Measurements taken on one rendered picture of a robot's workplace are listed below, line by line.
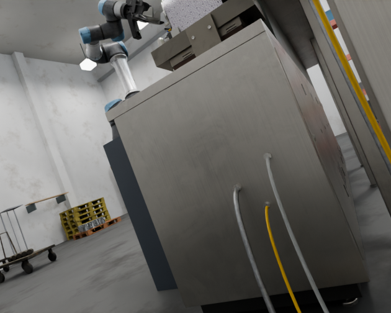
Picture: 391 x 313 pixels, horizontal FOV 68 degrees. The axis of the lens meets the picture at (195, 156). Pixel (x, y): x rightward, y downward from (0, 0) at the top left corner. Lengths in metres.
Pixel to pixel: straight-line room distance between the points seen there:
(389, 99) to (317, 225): 0.61
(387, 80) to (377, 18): 0.06
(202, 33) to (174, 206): 0.60
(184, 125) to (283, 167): 0.35
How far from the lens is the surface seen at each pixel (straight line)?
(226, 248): 1.02
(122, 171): 1.70
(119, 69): 1.94
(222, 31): 1.05
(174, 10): 1.38
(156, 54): 1.14
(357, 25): 0.38
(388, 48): 0.37
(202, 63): 0.97
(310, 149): 0.88
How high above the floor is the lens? 0.56
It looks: 3 degrees up
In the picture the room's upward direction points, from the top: 21 degrees counter-clockwise
